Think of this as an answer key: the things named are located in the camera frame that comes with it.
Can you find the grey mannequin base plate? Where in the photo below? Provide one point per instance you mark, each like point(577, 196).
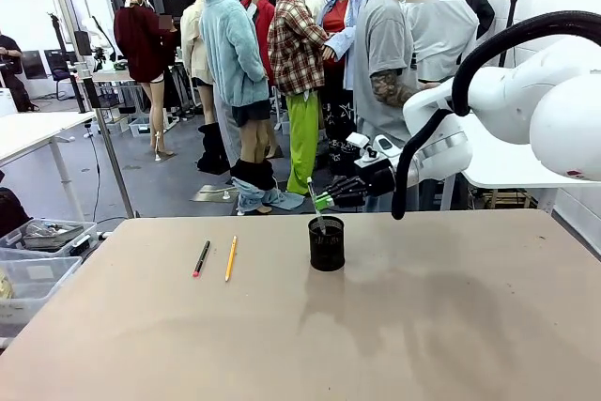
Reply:
point(213, 194)

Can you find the black office chair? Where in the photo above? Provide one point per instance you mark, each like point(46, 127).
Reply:
point(58, 67)

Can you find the mannequin in cream jacket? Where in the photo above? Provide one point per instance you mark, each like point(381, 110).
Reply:
point(192, 39)

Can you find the black trousers pile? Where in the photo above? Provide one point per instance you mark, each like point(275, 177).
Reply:
point(212, 149)

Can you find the silver pen with green clip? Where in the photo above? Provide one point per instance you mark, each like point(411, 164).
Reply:
point(312, 186)

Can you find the wooden pallet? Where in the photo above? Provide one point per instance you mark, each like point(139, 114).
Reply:
point(504, 199)

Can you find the clear open storage bin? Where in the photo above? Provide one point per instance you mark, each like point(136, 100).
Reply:
point(37, 279)

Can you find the person's tattooed right forearm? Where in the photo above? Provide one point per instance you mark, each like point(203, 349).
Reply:
point(392, 88)

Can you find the mannequin in plaid hooded shirt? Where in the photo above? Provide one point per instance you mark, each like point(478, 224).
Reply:
point(296, 44)

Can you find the mannequin in maroon sweater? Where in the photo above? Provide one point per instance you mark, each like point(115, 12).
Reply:
point(141, 44)

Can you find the mannequin in red jacket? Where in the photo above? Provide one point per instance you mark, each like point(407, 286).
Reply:
point(265, 20)

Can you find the grey metal frame pole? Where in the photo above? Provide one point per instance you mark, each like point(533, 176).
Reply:
point(115, 161)

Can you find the white table with white legs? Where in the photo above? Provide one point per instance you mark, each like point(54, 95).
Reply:
point(33, 131)

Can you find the person in grey t-shirt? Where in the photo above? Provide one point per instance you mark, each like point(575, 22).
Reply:
point(382, 44)

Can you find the white table with rounded corner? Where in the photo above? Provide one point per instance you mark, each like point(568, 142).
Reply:
point(507, 166)

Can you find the dark bag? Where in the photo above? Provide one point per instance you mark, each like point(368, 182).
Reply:
point(11, 211)

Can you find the black stand pole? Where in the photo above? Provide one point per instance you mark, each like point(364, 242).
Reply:
point(70, 67)

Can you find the mannequin in light blue fleece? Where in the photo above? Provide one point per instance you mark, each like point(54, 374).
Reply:
point(232, 53)

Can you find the yellow pencil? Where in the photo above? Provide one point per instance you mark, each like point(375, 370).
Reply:
point(231, 257)

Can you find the seated person in black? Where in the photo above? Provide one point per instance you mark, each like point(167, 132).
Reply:
point(9, 67)

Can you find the black tripod stand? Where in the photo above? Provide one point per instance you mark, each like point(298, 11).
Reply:
point(511, 20)

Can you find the clear storage bin with lid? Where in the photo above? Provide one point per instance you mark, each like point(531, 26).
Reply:
point(47, 236)

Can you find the black pen with red cap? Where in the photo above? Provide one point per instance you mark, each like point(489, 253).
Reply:
point(202, 257)

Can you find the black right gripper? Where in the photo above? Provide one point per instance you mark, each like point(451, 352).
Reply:
point(379, 181)

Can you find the black mesh pen holder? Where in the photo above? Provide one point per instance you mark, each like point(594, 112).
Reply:
point(327, 251)

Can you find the mannequin in blue shirt red top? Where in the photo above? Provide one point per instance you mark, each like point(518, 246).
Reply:
point(340, 44)

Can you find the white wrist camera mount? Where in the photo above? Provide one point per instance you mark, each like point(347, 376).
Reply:
point(382, 145)

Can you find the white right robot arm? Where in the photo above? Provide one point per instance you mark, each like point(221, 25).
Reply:
point(516, 91)

